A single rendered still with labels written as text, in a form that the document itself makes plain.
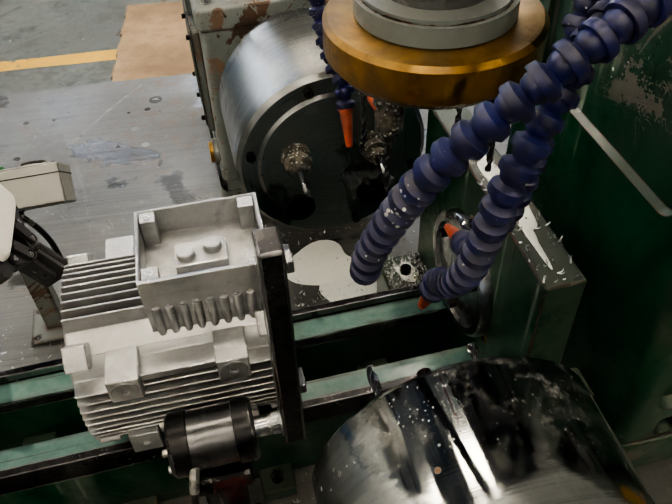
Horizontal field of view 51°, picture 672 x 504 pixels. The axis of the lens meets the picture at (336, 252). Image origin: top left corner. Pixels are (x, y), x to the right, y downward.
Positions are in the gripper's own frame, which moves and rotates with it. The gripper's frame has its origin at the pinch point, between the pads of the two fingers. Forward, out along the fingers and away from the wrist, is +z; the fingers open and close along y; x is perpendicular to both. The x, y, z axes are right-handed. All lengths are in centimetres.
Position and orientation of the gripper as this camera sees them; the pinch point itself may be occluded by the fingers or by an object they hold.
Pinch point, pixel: (43, 265)
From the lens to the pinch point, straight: 77.9
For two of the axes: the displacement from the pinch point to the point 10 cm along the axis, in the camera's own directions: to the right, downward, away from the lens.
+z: 5.1, 5.2, 6.9
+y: 2.4, 6.8, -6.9
